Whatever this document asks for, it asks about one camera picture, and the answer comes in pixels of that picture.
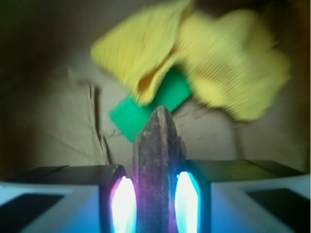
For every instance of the sensor gripper right finger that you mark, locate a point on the sensor gripper right finger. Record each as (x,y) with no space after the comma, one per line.
(242,196)

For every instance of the sensor gripper left finger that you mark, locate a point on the sensor gripper left finger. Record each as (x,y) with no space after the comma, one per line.
(69,199)

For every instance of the yellow cloth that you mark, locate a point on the yellow cloth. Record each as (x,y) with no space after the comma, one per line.
(230,62)

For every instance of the green plastic block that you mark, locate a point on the green plastic block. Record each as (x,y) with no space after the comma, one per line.
(130,118)

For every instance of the brown paper bag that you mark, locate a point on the brown paper bag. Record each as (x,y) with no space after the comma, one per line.
(55,103)

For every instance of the brown wood chip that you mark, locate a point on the brown wood chip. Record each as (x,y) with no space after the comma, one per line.
(159,154)

